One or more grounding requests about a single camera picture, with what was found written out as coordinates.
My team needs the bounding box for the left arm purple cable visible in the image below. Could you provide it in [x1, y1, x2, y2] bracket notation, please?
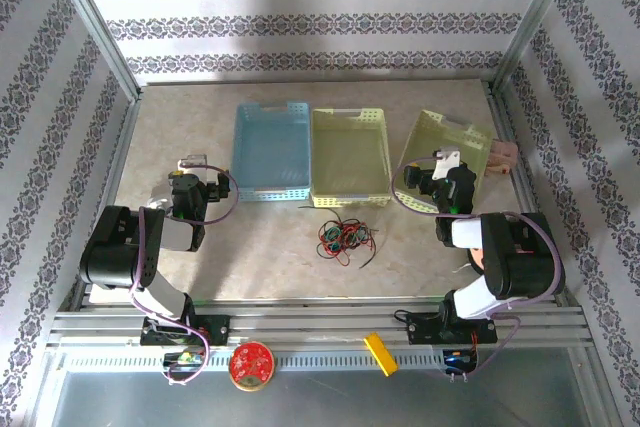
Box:
[128, 162, 240, 388]

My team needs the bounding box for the round red tin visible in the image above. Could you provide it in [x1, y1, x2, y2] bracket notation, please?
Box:
[228, 340, 275, 392]

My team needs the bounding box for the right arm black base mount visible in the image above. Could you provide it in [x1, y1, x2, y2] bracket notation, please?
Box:
[405, 310, 500, 347]

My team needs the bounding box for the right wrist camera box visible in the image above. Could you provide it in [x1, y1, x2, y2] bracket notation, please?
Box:
[432, 145, 464, 182]

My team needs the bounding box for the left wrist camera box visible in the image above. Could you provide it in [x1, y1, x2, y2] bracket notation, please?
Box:
[177, 151, 210, 174]

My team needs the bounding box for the thin red cable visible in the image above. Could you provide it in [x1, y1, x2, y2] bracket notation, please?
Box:
[317, 219, 376, 268]

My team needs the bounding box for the pink plush toy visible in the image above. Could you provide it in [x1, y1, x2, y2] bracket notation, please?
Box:
[487, 138, 520, 177]

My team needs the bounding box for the small electronics board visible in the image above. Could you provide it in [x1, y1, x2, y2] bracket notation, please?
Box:
[162, 350, 207, 369]
[442, 348, 480, 377]

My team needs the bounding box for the pale yellow plastic basket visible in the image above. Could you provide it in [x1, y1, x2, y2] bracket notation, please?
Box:
[309, 106, 393, 209]
[392, 109, 495, 213]

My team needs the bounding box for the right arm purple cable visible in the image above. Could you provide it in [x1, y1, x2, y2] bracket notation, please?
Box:
[391, 156, 566, 383]

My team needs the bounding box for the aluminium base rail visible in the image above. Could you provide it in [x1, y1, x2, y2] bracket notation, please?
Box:
[47, 296, 596, 348]

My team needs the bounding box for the aluminium frame post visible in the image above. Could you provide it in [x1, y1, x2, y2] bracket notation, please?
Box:
[43, 0, 144, 101]
[492, 0, 585, 93]

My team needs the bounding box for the aluminium side rail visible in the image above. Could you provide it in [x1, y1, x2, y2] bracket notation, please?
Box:
[482, 79, 576, 308]
[69, 96, 144, 308]

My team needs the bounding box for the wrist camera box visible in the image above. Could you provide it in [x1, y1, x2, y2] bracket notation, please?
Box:
[177, 151, 210, 174]
[432, 145, 464, 182]

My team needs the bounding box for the yellow rectangular block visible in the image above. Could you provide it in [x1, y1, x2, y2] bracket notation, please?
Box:
[363, 331, 400, 377]

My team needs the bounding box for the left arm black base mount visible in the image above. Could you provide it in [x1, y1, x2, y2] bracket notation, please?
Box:
[139, 314, 232, 347]

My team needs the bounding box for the grey slotted cable duct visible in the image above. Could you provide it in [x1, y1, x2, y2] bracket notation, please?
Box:
[63, 349, 451, 372]

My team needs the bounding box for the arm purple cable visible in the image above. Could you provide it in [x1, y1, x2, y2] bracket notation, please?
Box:
[391, 156, 566, 383]
[128, 162, 240, 388]

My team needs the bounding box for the thin green cable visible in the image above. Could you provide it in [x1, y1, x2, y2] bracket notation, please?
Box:
[322, 224, 361, 253]

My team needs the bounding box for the blue plastic basket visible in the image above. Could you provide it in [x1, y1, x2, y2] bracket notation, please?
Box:
[230, 100, 314, 203]

